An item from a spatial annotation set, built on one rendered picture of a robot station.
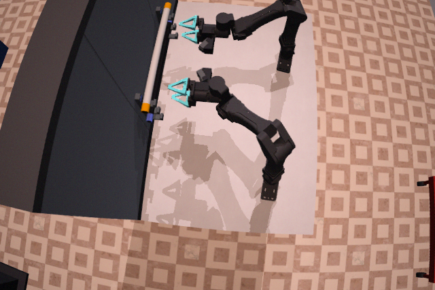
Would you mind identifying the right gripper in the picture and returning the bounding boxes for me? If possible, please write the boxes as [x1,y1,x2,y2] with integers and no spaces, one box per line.
[179,16,217,44]

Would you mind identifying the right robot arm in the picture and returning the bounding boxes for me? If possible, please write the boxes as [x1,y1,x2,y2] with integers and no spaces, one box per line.
[198,0,307,73]

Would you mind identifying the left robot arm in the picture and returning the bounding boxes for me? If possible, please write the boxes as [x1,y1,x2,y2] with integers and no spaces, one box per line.
[195,68,296,201]

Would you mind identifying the dark grey wall rack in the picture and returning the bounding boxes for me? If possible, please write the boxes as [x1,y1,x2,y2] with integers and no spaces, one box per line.
[135,7,178,120]

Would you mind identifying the grey panel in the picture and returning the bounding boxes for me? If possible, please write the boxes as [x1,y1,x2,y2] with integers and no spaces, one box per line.
[0,0,178,220]

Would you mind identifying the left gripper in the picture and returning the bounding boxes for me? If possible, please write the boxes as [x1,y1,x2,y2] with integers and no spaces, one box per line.
[168,78,209,108]

